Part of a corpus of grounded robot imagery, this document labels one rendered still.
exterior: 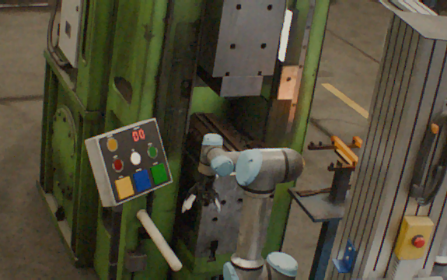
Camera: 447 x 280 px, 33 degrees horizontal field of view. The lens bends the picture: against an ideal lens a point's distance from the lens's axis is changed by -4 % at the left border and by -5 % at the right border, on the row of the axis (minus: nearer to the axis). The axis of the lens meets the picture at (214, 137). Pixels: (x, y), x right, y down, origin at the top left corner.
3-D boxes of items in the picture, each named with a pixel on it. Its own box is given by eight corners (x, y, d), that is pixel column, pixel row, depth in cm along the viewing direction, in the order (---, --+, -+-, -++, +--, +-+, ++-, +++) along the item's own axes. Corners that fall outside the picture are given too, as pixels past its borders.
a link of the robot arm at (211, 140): (207, 141, 301) (200, 132, 308) (203, 168, 306) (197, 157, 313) (226, 141, 304) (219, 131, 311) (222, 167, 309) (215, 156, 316)
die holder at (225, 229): (263, 247, 392) (280, 169, 373) (194, 257, 375) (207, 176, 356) (217, 192, 436) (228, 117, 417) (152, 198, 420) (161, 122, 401)
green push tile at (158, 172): (168, 179, 335) (163, 162, 334) (155, 185, 329) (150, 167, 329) (165, 180, 336) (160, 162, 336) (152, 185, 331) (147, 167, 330)
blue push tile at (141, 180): (151, 186, 328) (146, 169, 327) (139, 192, 322) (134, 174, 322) (148, 187, 329) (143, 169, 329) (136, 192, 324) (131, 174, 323)
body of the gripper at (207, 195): (196, 204, 313) (200, 177, 308) (193, 194, 320) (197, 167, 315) (215, 204, 315) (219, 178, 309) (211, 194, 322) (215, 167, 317)
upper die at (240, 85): (260, 95, 356) (263, 75, 352) (219, 97, 347) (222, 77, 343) (220, 61, 389) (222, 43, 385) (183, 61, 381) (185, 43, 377)
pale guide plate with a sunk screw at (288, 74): (292, 99, 380) (298, 66, 373) (277, 99, 377) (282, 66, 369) (291, 97, 382) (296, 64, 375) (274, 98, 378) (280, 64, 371)
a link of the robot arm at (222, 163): (244, 159, 297) (234, 145, 306) (216, 159, 293) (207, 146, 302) (241, 177, 300) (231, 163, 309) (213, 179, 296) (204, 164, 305)
